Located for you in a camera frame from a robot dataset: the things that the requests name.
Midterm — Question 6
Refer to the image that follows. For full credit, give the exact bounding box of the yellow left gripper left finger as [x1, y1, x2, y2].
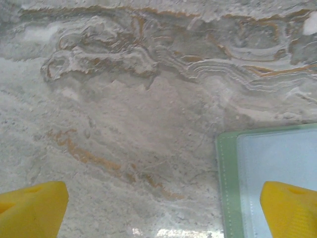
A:
[0, 180, 69, 238]

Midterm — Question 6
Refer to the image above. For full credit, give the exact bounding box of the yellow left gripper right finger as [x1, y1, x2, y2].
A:
[260, 180, 317, 238]

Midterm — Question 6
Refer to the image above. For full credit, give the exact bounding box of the green card holder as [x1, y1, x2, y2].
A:
[214, 123, 317, 238]

